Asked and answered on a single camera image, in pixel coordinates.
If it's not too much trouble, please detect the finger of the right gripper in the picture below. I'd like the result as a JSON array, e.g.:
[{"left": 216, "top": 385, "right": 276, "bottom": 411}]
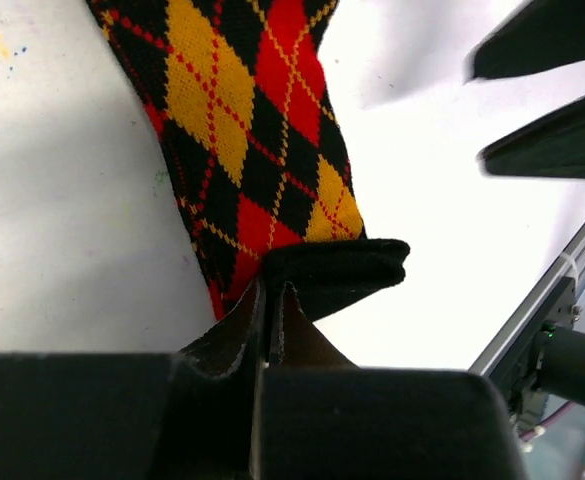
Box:
[
  {"left": 470, "top": 1, "right": 585, "bottom": 80},
  {"left": 479, "top": 97, "right": 585, "bottom": 180}
]

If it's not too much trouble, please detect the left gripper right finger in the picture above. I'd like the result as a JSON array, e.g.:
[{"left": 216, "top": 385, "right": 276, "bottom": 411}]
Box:
[{"left": 259, "top": 286, "right": 526, "bottom": 479}]

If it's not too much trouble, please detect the black orange argyle sock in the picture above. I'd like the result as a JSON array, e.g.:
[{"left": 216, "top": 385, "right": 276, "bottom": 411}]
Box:
[{"left": 88, "top": 0, "right": 410, "bottom": 320}]

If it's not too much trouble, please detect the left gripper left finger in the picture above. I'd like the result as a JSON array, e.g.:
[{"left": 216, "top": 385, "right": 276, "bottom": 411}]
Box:
[{"left": 0, "top": 281, "right": 265, "bottom": 479}]

